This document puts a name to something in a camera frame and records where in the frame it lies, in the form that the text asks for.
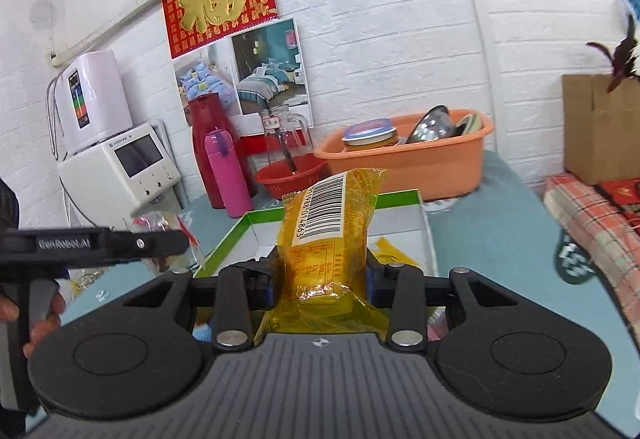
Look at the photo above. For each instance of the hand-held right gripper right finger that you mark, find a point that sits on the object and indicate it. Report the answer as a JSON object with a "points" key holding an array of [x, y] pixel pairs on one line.
{"points": [[369, 281]]}

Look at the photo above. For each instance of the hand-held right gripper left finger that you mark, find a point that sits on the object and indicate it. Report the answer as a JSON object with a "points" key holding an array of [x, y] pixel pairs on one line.
{"points": [[270, 290]]}

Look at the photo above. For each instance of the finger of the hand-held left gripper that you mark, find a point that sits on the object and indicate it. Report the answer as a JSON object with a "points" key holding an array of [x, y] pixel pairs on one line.
{"points": [[150, 245]]}

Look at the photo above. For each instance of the clear red snack packet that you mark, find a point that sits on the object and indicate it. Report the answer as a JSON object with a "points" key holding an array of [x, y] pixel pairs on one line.
{"points": [[193, 239]]}

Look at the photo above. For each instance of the green white cardboard box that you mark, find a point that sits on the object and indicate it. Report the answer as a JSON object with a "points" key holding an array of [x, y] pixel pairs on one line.
{"points": [[265, 234]]}

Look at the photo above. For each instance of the yellow snack packet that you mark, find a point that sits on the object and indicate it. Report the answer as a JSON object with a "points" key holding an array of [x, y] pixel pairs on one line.
{"points": [[395, 251], [325, 229]]}

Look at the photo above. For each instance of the person's left hand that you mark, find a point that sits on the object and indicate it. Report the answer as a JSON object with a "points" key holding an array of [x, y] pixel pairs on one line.
{"points": [[56, 310]]}

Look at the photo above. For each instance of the white appliance with screen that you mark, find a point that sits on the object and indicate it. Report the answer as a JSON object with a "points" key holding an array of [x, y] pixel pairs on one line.
{"points": [[100, 179]]}

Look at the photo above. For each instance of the pink thermos bottle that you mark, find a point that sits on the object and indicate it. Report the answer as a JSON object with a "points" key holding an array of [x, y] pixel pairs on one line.
{"points": [[230, 179]]}

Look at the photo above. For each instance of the red plastic colander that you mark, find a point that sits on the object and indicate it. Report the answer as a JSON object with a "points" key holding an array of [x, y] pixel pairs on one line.
{"points": [[280, 183]]}

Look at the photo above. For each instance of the orange plastic basin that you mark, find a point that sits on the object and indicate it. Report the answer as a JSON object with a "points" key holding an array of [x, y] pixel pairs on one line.
{"points": [[400, 169]]}

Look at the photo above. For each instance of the teal tablecloth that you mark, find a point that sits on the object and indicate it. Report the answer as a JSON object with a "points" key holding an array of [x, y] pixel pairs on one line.
{"points": [[480, 239]]}

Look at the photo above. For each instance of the dark stirring spoon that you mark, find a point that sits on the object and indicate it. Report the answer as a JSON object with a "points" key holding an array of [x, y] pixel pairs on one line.
{"points": [[287, 154]]}

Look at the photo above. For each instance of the red thermos jug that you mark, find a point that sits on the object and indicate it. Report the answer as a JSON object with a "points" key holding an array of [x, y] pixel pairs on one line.
{"points": [[205, 119]]}

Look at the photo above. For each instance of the jar with blue lid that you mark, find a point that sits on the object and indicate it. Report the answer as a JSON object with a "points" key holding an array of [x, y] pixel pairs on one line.
{"points": [[370, 131]]}

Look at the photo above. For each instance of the white water purifier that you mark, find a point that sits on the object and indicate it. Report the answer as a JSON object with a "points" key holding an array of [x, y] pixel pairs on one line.
{"points": [[95, 99]]}

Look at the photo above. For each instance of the glass pitcher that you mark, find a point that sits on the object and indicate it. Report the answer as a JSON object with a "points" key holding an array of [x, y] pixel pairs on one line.
{"points": [[296, 129]]}

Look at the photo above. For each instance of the steel bowl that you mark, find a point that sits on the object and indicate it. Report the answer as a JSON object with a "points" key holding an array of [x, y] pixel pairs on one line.
{"points": [[427, 126]]}

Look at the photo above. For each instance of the ceramic bowl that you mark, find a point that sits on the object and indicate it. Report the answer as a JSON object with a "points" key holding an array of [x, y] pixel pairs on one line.
{"points": [[467, 125]]}

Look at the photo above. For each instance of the plaid cloth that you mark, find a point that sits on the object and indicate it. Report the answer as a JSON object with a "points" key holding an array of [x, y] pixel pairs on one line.
{"points": [[580, 214]]}

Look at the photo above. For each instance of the red printed packets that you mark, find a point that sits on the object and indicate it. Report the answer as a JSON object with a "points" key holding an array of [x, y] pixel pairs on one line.
{"points": [[620, 194]]}

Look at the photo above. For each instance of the brown cardboard box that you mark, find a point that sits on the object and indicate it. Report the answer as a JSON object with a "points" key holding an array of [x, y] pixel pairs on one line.
{"points": [[595, 129]]}

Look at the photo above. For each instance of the purple leaf plant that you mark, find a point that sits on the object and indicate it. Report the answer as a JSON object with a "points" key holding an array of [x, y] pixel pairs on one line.
{"points": [[622, 54]]}

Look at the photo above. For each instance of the blue bedding wall poster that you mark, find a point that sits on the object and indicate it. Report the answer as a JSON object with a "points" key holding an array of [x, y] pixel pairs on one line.
{"points": [[200, 74]]}

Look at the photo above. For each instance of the teal bedroom wall poster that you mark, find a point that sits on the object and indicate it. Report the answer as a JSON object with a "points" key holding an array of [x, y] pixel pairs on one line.
{"points": [[270, 64]]}

